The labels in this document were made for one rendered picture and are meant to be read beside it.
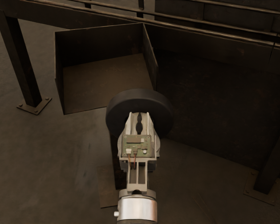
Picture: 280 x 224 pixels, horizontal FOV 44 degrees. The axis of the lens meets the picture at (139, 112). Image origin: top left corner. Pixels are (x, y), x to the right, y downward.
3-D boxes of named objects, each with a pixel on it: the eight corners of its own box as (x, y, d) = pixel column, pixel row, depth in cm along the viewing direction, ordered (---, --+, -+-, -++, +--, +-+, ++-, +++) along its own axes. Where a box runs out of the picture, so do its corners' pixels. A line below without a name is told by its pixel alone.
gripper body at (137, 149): (158, 131, 67) (158, 193, 62) (156, 147, 75) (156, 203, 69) (119, 130, 67) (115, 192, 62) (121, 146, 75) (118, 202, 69)
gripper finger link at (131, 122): (139, 95, 73) (138, 134, 69) (140, 108, 78) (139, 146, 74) (124, 94, 73) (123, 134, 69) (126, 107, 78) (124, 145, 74)
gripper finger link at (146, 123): (154, 95, 73) (154, 135, 69) (153, 108, 78) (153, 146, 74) (139, 95, 73) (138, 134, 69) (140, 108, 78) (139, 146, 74)
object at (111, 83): (83, 168, 152) (53, 31, 98) (142, 159, 155) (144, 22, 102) (87, 210, 138) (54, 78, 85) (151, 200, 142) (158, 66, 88)
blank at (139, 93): (99, 90, 75) (98, 101, 73) (171, 84, 73) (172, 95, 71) (113, 136, 86) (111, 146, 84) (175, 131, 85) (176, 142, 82)
